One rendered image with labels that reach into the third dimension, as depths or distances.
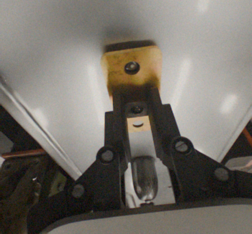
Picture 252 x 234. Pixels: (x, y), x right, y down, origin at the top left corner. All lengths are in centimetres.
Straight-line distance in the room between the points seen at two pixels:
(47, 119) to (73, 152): 6
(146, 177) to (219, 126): 10
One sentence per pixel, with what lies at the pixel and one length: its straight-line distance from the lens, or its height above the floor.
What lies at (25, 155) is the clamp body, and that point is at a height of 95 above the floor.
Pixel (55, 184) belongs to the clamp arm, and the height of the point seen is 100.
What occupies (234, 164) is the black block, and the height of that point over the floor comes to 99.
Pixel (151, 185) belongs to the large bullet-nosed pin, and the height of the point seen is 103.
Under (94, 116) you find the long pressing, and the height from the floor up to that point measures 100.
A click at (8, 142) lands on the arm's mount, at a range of 64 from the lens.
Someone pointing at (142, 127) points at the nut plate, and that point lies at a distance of 16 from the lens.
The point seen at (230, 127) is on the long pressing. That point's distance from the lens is 22.
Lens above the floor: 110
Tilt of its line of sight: 42 degrees down
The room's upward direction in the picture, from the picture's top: 174 degrees clockwise
